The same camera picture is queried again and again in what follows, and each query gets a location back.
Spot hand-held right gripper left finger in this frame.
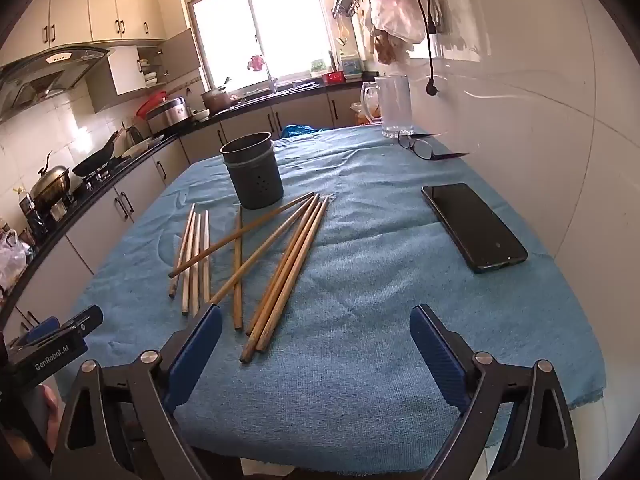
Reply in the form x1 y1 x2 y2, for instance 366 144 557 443
50 302 224 480

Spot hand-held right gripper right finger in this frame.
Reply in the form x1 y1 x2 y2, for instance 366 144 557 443
409 304 581 480

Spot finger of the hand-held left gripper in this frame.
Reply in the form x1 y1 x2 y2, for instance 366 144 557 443
25 316 62 345
59 305 105 335

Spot pile of wooden chopsticks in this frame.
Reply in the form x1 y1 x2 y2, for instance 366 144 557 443
168 192 330 364

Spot dark grey utensil holder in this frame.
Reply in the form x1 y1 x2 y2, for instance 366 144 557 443
220 131 284 210

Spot person's left hand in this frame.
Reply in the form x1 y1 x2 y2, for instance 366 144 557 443
42 384 67 453

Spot blue towel cloth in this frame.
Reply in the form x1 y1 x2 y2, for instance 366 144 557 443
65 124 608 476

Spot black smartphone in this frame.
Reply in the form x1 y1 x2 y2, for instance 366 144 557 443
421 183 529 274

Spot steel kettle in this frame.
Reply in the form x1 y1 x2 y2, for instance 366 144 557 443
30 152 72 209

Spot grey lower kitchen cabinets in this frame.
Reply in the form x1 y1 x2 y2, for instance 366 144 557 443
0 87 370 343

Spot black wok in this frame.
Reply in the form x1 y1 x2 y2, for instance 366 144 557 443
72 139 122 177

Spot black eyeglasses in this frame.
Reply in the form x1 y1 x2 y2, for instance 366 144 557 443
397 132 471 162

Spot silver rice cooker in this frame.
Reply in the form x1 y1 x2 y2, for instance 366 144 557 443
146 96 197 134

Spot red plastic lid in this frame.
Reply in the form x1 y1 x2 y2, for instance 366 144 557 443
136 90 167 117

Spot blue plastic bag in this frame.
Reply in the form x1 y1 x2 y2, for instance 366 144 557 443
280 123 321 139

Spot glass range hood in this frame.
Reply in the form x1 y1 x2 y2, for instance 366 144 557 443
0 46 114 124

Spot brown cooking pot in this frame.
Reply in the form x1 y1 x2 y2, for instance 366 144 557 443
201 87 234 115

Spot clear bag with yellow contents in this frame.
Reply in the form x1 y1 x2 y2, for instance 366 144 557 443
349 101 382 126

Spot clear glass mug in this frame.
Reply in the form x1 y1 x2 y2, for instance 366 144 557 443
360 75 415 139

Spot black kitchen countertop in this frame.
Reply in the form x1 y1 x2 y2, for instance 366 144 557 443
0 77 377 311

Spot white detergent jug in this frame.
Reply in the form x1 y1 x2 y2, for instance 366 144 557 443
340 52 364 79

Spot cream upper kitchen cabinets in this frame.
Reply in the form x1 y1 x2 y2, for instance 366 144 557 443
0 0 169 54

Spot brown hanging bag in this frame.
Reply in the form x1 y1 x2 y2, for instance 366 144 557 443
374 30 415 66

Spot kitchen window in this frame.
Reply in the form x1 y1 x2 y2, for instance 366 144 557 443
181 0 335 93

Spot pink translucent plastic bags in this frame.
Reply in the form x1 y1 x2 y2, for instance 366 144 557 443
369 0 427 45

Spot open wall cabinet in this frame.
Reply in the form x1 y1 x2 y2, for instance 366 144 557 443
87 28 202 114

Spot black cable with plug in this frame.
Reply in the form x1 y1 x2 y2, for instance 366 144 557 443
410 0 442 97

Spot wall utensil rack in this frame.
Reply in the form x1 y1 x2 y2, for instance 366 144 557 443
331 0 364 19

